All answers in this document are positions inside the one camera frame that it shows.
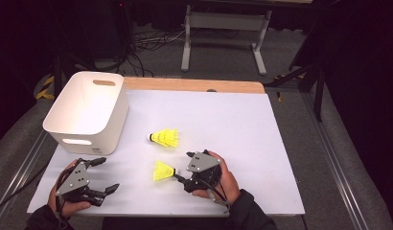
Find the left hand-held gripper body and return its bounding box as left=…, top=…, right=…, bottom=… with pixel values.
left=55, top=158, right=106, bottom=207

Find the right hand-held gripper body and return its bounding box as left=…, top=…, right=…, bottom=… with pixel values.
left=183, top=149, right=223, bottom=195

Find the white plastic bin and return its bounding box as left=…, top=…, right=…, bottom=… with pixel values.
left=42, top=70, right=129, bottom=156

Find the person's left hand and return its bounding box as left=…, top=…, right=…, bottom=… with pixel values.
left=46, top=159, right=93, bottom=219

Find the person's right hand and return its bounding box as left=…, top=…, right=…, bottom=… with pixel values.
left=191, top=150, right=242, bottom=205

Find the white table mat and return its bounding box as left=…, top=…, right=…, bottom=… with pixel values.
left=26, top=89, right=306, bottom=216

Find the wooden table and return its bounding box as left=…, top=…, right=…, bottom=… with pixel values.
left=123, top=76, right=266, bottom=95

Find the black yellow hazard tape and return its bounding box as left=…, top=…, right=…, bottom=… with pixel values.
left=35, top=75, right=56, bottom=101

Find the black tripod stand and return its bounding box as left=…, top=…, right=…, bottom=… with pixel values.
left=52, top=52, right=100, bottom=97

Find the dark curtain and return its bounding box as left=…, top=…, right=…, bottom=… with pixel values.
left=0, top=0, right=61, bottom=147
left=322, top=0, right=393, bottom=224

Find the black metal stand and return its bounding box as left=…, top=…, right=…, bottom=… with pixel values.
left=265, top=61, right=325, bottom=123

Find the left hand-held gripper cable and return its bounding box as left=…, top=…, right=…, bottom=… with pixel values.
left=54, top=166, right=74, bottom=229

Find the hand-held gripper cable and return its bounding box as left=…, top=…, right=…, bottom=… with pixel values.
left=54, top=166, right=74, bottom=229
left=197, top=178, right=232, bottom=214

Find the right hand-held gripper cable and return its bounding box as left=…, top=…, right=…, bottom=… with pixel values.
left=197, top=178, right=232, bottom=214

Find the thin black cable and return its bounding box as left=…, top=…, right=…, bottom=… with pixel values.
left=0, top=159, right=57, bottom=214

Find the grey metal floor rail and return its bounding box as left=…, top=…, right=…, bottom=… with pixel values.
left=300, top=92, right=369, bottom=230
left=0, top=129, right=58, bottom=229

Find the tangle of black floor cables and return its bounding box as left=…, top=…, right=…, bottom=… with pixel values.
left=114, top=27, right=189, bottom=78

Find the grey metal table frame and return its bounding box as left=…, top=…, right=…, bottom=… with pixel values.
left=180, top=4, right=273, bottom=77

